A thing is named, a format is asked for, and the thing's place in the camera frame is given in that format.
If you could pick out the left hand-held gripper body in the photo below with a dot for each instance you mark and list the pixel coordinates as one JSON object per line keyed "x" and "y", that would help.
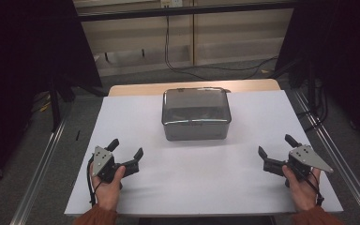
{"x": 103, "y": 162}

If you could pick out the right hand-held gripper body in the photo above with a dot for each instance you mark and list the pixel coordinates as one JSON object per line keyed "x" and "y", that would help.
{"x": 306, "y": 159}

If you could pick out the transparent grey plastic box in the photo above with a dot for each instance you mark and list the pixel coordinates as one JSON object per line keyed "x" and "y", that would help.
{"x": 197, "y": 132}

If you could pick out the person's left hand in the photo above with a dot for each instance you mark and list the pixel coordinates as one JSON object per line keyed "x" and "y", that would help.
{"x": 107, "y": 190}

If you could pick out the person's right hand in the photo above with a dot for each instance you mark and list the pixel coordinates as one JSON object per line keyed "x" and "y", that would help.
{"x": 301, "y": 190}

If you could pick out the wooden table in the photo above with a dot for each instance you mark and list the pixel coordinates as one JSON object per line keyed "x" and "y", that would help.
{"x": 137, "y": 89}

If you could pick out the black metal stand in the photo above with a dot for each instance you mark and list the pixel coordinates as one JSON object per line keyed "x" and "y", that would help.
{"x": 55, "y": 103}

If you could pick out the black curtain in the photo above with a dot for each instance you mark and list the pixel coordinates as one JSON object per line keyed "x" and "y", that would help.
{"x": 18, "y": 62}
{"x": 340, "y": 56}

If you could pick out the metal floor rail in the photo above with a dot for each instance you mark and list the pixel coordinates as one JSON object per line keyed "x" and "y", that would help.
{"x": 340, "y": 156}
{"x": 40, "y": 162}

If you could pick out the white wall power socket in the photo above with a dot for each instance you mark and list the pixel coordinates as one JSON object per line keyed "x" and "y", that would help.
{"x": 171, "y": 3}

